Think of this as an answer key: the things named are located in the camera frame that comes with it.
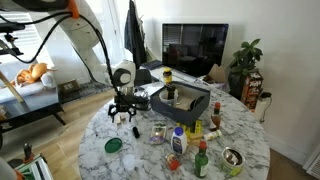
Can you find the orange plush toy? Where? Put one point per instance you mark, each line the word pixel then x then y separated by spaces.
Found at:
pixel 31 74

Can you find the yellow flat box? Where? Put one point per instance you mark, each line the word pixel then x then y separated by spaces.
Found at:
pixel 192 129

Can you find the dark grey cardboard box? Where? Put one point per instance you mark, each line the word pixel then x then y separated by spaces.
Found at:
pixel 180 111

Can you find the green white striped box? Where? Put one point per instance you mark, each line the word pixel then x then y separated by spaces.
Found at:
pixel 35 170

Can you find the red black hand tool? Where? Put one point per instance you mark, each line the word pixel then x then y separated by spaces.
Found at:
pixel 27 151

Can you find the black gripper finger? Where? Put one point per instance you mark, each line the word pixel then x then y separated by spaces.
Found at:
pixel 132 113
pixel 112 112

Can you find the orange brown game box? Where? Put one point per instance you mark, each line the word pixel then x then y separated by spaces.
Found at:
pixel 251 90

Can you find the brown sauce bottle red cap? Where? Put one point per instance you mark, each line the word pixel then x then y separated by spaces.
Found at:
pixel 216 117

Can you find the open green tin can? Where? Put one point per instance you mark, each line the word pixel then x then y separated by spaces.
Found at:
pixel 232 162

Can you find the dark glass bottle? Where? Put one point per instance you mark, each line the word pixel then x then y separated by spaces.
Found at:
pixel 171 90

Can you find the green potted plant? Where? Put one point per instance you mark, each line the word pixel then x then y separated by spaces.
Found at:
pixel 245 65

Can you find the grey sofa bench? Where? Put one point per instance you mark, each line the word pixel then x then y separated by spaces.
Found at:
pixel 30 96

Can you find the brown cardboard floor box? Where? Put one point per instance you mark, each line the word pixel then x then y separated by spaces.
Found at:
pixel 69 87

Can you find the black round bowl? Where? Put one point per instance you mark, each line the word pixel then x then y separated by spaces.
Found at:
pixel 196 103

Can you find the dark hanging jacket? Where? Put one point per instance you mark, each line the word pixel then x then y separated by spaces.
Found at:
pixel 135 33

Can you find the dark blue book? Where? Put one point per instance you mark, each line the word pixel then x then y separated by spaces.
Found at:
pixel 151 64

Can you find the clear snack packet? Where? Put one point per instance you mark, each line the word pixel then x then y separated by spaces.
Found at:
pixel 157 134

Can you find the small black toy car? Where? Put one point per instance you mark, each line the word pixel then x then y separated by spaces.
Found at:
pixel 136 132

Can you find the yellow lidded jar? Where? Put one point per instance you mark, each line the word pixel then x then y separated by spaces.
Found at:
pixel 167 75

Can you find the black flat screen monitor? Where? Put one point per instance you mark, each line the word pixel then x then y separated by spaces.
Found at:
pixel 195 48

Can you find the white glue bottle blue cap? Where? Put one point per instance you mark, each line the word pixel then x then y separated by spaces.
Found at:
pixel 179 140

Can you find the metal cup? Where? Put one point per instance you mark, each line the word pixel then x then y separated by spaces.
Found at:
pixel 128 90

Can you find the grey floor rug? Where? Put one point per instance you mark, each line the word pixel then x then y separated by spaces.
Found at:
pixel 90 88

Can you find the small white pill bottle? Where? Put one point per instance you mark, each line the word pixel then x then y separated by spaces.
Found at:
pixel 212 135

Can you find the wooden slanted stick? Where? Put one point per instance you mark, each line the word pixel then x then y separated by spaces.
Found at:
pixel 11 87

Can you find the green round plastic lid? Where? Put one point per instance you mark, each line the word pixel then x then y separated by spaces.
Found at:
pixel 113 145

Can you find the green glass bottle red cap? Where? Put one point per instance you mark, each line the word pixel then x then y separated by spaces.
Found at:
pixel 201 160

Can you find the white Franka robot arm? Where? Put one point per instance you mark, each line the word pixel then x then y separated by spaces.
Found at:
pixel 83 31

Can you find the black cup with utensils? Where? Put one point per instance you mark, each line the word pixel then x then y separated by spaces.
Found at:
pixel 143 101

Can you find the clear plastic cup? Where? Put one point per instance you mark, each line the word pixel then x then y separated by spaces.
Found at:
pixel 129 162

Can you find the white cup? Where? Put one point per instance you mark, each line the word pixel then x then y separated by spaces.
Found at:
pixel 165 97

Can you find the small wooden block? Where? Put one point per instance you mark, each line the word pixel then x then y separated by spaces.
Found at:
pixel 123 117
pixel 118 119

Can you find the small red capped bottle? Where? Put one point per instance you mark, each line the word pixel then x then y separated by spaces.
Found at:
pixel 172 162

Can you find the white floor vent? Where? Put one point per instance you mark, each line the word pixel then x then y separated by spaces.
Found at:
pixel 314 165

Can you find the black camera stand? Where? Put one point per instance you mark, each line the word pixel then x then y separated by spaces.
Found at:
pixel 10 33

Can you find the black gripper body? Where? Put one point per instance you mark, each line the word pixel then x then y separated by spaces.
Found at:
pixel 125 101

